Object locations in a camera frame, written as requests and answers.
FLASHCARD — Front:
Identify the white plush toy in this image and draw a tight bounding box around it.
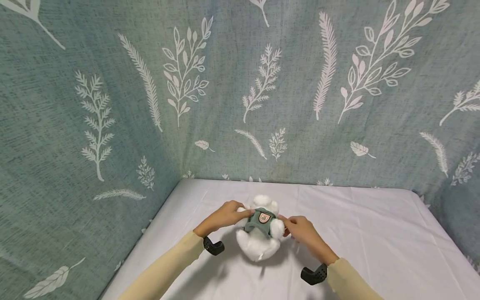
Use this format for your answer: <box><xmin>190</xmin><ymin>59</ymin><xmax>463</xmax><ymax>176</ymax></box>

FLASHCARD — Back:
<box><xmin>235</xmin><ymin>194</ymin><xmax>286</xmax><ymax>263</ymax></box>

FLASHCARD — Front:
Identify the person's right hand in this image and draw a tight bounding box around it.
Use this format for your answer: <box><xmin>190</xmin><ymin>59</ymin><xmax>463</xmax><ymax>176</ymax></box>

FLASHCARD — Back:
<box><xmin>278</xmin><ymin>215</ymin><xmax>340</xmax><ymax>266</ymax></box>

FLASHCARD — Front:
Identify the person's left hand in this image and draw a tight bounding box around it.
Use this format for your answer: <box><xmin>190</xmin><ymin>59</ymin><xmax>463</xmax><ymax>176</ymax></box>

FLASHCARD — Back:
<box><xmin>193</xmin><ymin>200</ymin><xmax>255</xmax><ymax>238</ymax></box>

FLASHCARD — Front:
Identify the person's left forearm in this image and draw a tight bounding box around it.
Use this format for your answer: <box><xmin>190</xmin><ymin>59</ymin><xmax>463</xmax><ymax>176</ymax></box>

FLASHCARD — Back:
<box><xmin>118</xmin><ymin>230</ymin><xmax>205</xmax><ymax>300</ymax></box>

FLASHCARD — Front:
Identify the black wrist band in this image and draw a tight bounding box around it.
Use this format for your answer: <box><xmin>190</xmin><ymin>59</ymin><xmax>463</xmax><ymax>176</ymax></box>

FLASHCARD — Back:
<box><xmin>300</xmin><ymin>263</ymin><xmax>328</xmax><ymax>286</ymax></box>
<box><xmin>202</xmin><ymin>236</ymin><xmax>225</xmax><ymax>256</ymax></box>

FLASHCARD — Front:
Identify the green toy garment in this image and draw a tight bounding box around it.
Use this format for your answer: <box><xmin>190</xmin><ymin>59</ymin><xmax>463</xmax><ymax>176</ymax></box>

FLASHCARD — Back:
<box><xmin>243</xmin><ymin>207</ymin><xmax>280</xmax><ymax>240</ymax></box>

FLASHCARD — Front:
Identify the person's right forearm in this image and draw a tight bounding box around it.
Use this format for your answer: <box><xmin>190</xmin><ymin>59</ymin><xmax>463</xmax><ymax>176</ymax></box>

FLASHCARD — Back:
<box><xmin>327</xmin><ymin>257</ymin><xmax>384</xmax><ymax>300</ymax></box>

